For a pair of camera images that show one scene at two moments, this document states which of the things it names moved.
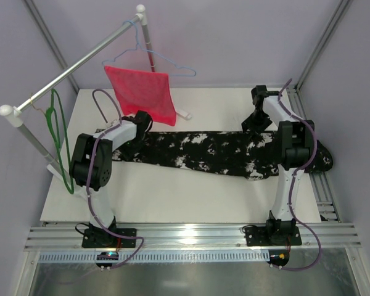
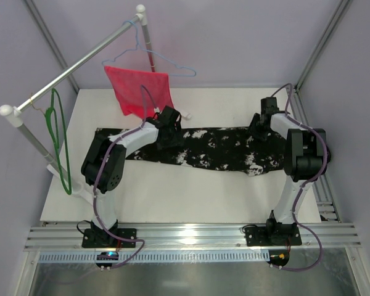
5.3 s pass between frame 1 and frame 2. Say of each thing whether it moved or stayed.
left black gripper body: moved
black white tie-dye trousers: stayed
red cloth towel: stayed
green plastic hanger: stayed
